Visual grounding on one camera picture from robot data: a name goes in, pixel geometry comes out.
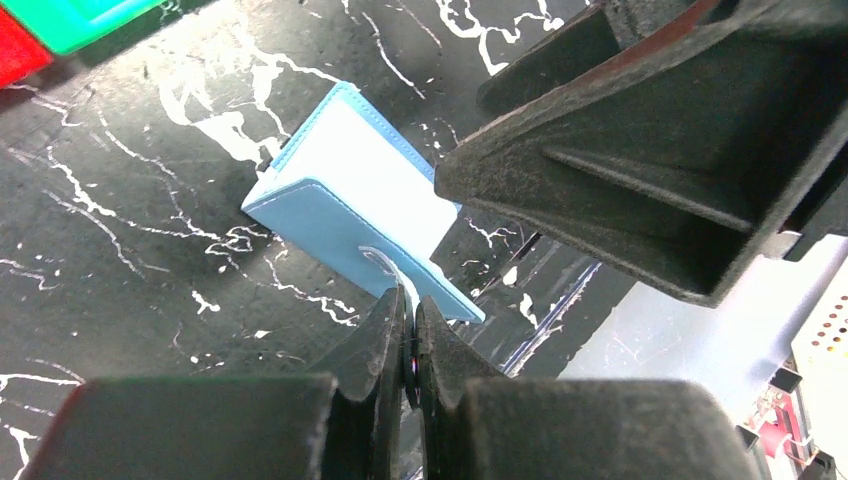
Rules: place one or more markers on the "blue card holder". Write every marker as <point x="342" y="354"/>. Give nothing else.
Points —
<point x="350" y="191"/>

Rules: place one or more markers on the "left red bin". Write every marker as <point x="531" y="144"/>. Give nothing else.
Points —
<point x="21" y="53"/>

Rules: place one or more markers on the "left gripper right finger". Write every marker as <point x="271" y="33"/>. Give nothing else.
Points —
<point x="478" y="423"/>

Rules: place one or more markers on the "green bin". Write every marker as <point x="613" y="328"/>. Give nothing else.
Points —
<point x="66" y="26"/>

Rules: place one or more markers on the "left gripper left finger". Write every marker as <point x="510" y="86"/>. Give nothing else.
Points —
<point x="339" y="419"/>

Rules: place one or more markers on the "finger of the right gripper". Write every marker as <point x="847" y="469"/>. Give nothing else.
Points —
<point x="588" y="39"/>
<point x="722" y="125"/>

